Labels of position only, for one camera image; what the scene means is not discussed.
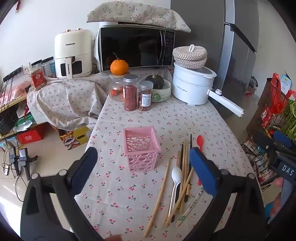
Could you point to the glass jar with red fruits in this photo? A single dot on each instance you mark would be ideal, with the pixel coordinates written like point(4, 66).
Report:
point(116, 91)

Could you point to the green and white bag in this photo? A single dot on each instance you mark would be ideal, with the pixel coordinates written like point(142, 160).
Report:
point(24, 121)

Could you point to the grey refrigerator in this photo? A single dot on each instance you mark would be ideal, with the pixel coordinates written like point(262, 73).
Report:
point(208, 23)

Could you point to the clear plastic storage containers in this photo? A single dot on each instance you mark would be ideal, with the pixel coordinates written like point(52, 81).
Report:
point(49, 67)

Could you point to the black chopstick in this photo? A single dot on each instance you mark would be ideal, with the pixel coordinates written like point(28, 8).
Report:
point(190, 143)
point(181, 153)

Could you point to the paper disposable chopsticks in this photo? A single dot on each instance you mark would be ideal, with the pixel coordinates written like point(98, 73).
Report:
point(192, 206)

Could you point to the printed cardboard box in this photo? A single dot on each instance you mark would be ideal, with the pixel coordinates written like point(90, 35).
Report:
point(74, 139)

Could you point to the person's right hand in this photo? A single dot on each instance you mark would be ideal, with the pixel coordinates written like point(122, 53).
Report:
point(278, 183)

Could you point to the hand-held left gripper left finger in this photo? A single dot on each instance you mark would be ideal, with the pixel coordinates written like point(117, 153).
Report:
point(84, 166)

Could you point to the red hanging ornament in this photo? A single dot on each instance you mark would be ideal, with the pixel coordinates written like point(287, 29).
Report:
point(19, 5)

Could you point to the white plastic spoon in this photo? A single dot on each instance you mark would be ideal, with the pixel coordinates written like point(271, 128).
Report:
point(177, 175)

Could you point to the dark green squash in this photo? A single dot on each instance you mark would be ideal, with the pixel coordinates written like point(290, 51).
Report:
point(155, 82)

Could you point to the pink perforated plastic basket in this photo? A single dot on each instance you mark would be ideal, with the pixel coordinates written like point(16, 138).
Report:
point(138, 160)

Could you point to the tall jar red spice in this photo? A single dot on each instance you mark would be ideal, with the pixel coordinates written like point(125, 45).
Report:
point(130, 97)

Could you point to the power strip with black adapters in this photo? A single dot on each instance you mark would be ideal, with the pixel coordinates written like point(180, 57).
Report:
point(12, 74)

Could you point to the orange with stem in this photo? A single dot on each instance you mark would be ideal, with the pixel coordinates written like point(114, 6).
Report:
point(119, 67)

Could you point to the red box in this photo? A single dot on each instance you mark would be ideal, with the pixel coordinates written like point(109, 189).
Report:
point(30, 138)

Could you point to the labelled jar of dried fruit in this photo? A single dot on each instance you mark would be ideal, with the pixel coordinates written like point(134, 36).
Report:
point(145, 97)

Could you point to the cherry print tablecloth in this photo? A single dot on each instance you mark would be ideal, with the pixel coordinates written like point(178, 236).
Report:
point(138, 208)

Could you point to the black microwave oven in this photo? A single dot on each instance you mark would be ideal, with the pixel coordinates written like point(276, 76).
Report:
point(134, 46)

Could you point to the red plastic spoon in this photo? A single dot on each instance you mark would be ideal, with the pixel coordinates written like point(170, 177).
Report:
point(200, 141)

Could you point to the grey black device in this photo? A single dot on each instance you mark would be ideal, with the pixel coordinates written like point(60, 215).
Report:
point(24, 162)
point(13, 160)

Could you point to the pink plastic bag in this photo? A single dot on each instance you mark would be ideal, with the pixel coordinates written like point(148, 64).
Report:
point(13, 91)

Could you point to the green vegetables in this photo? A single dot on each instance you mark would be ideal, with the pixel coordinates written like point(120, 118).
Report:
point(291, 120)

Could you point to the jar with red label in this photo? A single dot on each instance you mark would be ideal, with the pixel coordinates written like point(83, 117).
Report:
point(37, 78)

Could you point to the wooden shelf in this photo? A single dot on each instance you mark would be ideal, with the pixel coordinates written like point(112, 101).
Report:
point(13, 103)

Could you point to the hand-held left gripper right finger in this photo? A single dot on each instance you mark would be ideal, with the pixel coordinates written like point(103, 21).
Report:
point(203, 171)

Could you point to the cream air fryer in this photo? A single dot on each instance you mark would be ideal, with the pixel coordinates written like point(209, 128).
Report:
point(74, 46)

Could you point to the person's left hand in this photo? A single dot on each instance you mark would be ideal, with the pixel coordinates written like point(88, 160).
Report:
point(113, 238)

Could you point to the woven lidded basket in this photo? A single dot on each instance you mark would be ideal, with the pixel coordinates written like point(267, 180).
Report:
point(189, 58)

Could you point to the red bags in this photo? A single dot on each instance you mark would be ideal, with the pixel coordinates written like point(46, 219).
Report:
point(276, 92)

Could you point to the white electric pot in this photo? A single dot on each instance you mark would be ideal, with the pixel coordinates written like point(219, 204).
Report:
point(192, 88)

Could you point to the white bowls with green knob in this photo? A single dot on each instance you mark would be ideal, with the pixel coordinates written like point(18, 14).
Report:
point(165, 93)

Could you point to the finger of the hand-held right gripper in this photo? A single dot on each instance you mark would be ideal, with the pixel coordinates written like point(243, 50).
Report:
point(282, 138)
point(286, 153)

